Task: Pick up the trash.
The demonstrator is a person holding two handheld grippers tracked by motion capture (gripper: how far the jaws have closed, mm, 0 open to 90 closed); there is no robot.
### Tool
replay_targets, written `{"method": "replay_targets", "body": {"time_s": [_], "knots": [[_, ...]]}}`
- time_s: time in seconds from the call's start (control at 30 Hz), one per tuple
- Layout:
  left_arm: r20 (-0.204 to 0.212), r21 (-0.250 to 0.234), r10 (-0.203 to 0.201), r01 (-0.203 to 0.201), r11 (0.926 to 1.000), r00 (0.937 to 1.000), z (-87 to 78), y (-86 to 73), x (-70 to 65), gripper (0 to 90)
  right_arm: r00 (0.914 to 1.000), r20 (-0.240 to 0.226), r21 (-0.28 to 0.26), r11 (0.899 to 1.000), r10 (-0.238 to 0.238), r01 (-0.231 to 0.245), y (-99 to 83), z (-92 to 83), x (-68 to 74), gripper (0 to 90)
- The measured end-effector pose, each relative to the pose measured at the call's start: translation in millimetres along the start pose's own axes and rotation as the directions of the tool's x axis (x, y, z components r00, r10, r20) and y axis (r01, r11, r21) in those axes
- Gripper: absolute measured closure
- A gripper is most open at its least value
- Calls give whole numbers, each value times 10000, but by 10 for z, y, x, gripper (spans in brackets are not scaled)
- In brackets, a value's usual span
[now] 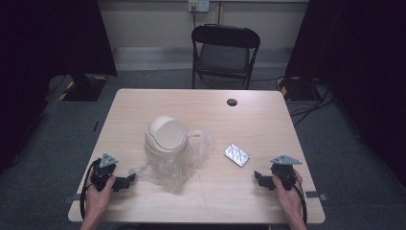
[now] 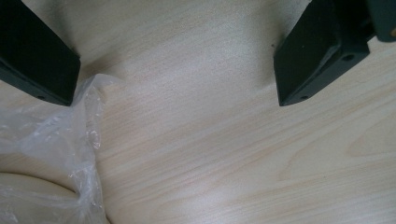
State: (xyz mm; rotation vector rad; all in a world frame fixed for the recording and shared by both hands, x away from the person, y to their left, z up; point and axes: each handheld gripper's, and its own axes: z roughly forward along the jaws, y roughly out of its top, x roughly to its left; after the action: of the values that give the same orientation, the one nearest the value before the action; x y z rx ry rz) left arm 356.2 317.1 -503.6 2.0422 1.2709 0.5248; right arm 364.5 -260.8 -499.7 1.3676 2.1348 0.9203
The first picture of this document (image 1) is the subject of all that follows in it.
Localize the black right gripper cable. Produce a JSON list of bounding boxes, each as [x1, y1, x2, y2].
[[281, 173, 308, 225]]

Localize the silver blister pack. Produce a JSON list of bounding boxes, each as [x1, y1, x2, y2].
[[222, 143, 251, 168]]

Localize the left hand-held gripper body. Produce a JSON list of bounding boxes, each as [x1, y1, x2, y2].
[[90, 152, 119, 193]]

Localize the clear plastic bag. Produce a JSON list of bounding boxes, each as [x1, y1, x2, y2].
[[128, 128, 214, 195]]

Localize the white wall outlet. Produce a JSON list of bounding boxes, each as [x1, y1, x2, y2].
[[188, 0, 211, 13]]

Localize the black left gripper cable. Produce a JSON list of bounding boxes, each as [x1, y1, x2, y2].
[[79, 158, 102, 221]]

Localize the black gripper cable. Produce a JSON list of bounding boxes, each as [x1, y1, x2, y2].
[[281, 173, 308, 225], [79, 158, 102, 221]]

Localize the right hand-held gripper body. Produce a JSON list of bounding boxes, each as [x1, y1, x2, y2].
[[269, 154, 303, 192]]

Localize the grey table edge strap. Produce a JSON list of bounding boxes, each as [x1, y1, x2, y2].
[[304, 190, 329, 202], [62, 194, 82, 205]]

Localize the black folding chair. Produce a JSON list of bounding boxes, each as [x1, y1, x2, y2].
[[191, 23, 261, 91]]

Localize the black stand base striped tape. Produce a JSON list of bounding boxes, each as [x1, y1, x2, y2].
[[276, 75, 322, 103], [57, 73, 108, 103]]

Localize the black curtain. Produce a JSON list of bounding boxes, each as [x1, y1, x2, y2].
[[0, 0, 118, 175], [284, 0, 406, 188]]

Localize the beige swing-lid trash bin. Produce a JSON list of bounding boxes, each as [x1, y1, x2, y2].
[[144, 115, 188, 157]]

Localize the person's left hand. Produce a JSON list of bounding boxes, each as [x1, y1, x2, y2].
[[84, 173, 117, 213]]

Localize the black floor cables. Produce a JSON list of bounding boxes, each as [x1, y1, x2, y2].
[[287, 80, 337, 128]]

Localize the person's right hand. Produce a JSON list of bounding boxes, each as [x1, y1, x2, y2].
[[272, 168, 305, 214]]

